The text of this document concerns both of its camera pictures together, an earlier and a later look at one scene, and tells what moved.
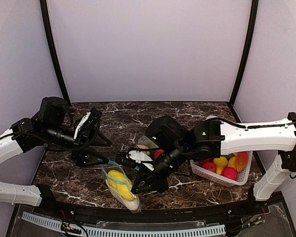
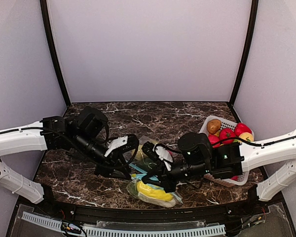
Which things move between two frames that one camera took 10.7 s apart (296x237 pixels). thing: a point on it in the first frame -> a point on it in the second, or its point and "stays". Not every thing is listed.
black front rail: [102, 212] stays
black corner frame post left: [44, 7] stays
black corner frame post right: [252, 26] stays
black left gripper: [89, 139] -> [111, 160]
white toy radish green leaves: [133, 205] -> [132, 189]
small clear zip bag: [119, 182] -> [148, 191]
